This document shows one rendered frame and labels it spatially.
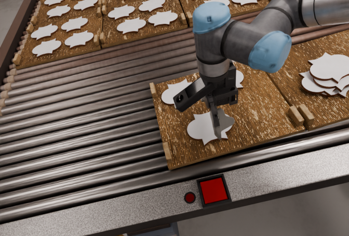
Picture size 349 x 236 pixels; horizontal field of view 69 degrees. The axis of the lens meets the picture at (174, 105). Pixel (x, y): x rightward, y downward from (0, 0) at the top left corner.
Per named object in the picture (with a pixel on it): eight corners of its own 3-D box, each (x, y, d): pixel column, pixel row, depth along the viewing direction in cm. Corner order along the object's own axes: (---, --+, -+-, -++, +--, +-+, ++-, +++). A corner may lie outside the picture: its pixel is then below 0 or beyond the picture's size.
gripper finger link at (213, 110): (221, 127, 66) (214, 95, 64) (215, 128, 66) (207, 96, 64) (217, 122, 71) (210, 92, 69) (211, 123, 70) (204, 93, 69)
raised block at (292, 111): (303, 125, 74) (305, 120, 72) (297, 127, 74) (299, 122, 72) (292, 110, 78) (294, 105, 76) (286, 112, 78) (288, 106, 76)
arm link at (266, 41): (305, 14, 46) (249, 2, 51) (276, 52, 42) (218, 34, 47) (297, 49, 52) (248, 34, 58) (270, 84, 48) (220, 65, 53)
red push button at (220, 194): (228, 200, 66) (228, 198, 65) (205, 206, 66) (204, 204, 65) (221, 179, 70) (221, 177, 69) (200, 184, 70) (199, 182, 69)
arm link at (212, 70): (201, 68, 55) (191, 46, 61) (202, 83, 59) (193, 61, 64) (234, 59, 56) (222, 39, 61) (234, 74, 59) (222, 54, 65)
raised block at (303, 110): (313, 123, 74) (316, 118, 72) (307, 125, 74) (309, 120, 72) (301, 108, 78) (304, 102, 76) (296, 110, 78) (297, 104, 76)
